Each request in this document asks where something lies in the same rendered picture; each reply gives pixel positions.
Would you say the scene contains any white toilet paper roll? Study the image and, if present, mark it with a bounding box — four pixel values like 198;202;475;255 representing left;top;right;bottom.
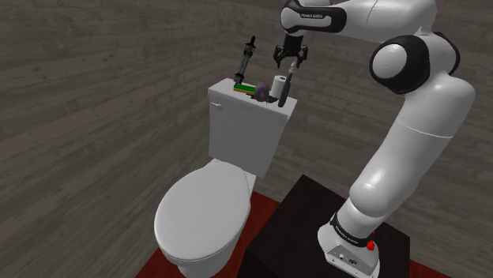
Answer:
269;74;288;99

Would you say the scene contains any dark robot stand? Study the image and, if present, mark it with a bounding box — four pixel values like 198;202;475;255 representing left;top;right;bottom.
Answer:
236;174;411;278

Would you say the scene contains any black white brush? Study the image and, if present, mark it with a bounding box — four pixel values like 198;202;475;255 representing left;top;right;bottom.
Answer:
277;60;298;108

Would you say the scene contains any purple round object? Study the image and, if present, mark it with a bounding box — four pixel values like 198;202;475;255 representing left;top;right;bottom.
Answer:
252;81;271;103

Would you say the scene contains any grey black tall bottle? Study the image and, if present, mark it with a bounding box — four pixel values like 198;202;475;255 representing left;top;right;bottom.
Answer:
234;36;258;84

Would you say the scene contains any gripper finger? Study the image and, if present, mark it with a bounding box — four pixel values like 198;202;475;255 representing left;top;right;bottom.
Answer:
294;44;309;70
273;44;289;70

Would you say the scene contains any green yellow sponge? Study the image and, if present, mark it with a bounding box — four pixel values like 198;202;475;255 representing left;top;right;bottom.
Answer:
232;82;257;96

